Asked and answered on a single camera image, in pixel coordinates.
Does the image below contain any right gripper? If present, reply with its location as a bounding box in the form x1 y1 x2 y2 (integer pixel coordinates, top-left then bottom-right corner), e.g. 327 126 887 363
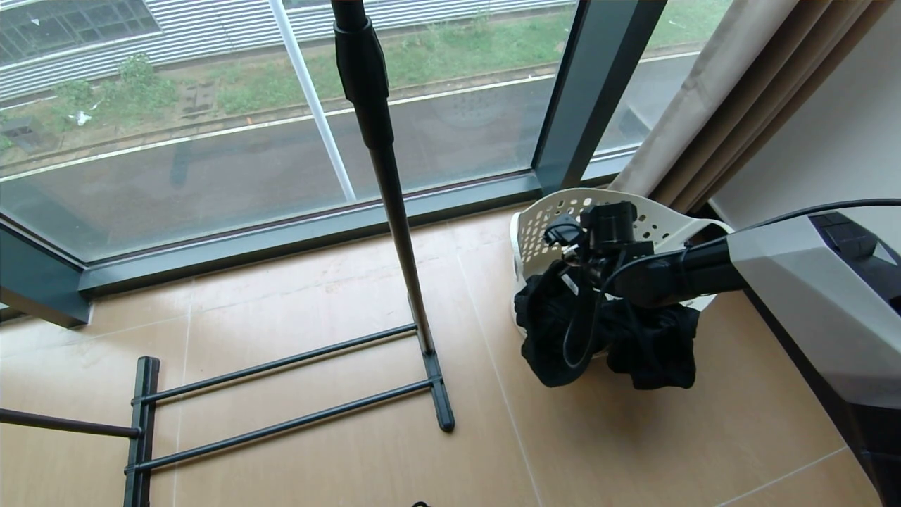
561 240 656 301

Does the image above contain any black cable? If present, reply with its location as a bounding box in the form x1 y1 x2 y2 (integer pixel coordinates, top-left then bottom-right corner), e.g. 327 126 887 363
546 199 901 370

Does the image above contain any heap of black clothes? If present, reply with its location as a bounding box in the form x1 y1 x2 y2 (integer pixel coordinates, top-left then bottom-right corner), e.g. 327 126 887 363
513 270 702 391

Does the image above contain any window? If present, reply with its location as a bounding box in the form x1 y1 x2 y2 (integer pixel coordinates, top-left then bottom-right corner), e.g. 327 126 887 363
0 0 736 329

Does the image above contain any black clothes rack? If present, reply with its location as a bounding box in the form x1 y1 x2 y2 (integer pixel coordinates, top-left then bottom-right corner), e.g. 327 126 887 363
0 0 456 507

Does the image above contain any white laundry basket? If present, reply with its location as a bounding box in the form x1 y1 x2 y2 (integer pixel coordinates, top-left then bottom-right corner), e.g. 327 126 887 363
510 187 735 357

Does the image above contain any beige curtain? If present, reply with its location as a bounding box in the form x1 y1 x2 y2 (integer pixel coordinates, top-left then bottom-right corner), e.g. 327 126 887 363
608 0 896 216

